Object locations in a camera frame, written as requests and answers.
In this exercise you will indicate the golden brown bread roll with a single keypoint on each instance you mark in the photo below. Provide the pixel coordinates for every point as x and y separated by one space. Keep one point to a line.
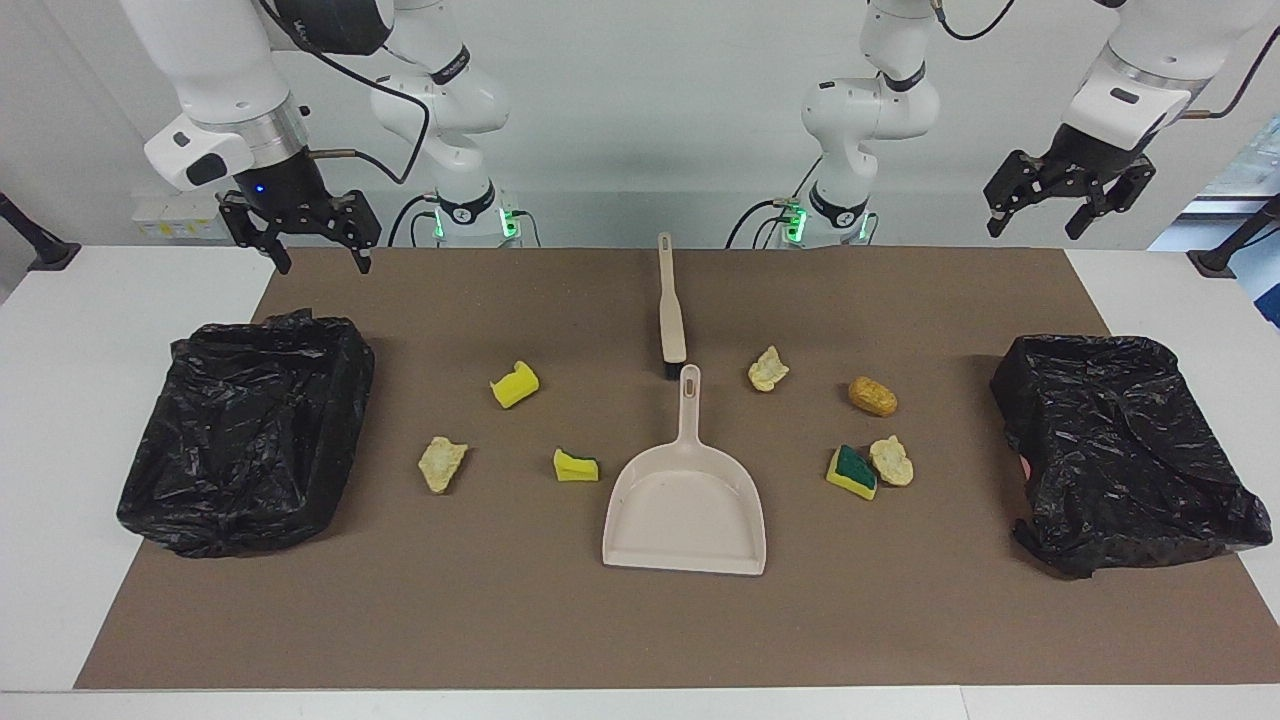
873 397

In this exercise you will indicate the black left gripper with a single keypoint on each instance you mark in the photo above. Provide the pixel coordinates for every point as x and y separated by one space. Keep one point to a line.
1088 160

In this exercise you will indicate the pale bread slice piece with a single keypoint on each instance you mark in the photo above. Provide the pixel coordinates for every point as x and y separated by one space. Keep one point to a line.
768 370

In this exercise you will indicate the black bag bin pink edge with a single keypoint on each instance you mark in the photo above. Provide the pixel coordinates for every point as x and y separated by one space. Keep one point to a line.
1120 460

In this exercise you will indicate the brown table mat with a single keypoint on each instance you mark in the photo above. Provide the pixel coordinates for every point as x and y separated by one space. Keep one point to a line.
640 620

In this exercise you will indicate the beige hand brush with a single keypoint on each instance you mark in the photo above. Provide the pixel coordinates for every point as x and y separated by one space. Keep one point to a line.
671 320

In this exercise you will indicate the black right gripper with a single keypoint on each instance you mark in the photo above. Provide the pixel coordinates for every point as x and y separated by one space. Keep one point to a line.
290 190

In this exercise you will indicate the pale angular bread chunk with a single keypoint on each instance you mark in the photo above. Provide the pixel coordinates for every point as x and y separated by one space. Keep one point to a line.
441 465

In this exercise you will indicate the pale rounded bread piece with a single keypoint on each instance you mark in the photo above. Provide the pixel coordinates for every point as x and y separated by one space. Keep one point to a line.
892 462

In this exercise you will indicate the small yellow sponge piece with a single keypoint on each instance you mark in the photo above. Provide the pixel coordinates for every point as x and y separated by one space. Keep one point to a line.
575 468

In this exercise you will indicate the black stand foot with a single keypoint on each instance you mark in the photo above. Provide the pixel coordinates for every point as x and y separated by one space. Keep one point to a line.
45 250
1225 258

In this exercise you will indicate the black bag lined bin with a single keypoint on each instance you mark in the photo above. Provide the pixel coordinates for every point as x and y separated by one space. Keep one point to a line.
240 440

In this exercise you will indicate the large notched yellow sponge piece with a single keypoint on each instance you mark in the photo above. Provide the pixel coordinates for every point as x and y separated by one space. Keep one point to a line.
515 385

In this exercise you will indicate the green and yellow sponge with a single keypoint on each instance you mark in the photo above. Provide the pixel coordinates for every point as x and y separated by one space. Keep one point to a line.
852 472

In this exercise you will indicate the white power strip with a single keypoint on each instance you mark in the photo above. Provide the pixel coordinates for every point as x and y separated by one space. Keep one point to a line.
170 215

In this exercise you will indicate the beige plastic dustpan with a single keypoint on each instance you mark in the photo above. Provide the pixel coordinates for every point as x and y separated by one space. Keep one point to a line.
685 510

